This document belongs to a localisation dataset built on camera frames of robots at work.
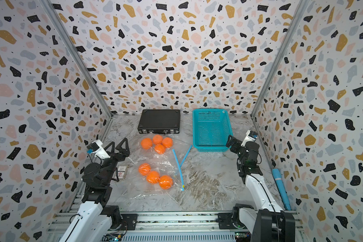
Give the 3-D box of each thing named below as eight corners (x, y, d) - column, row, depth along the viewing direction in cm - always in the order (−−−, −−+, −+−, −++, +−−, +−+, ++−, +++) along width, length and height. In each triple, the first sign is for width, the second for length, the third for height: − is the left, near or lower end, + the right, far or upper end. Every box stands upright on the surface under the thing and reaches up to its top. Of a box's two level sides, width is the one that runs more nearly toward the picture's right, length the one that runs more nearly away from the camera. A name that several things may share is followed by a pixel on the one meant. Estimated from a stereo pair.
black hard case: (139, 136, 111) (136, 129, 105) (145, 113, 126) (143, 107, 121) (179, 136, 111) (178, 130, 106) (180, 113, 126) (180, 107, 121)
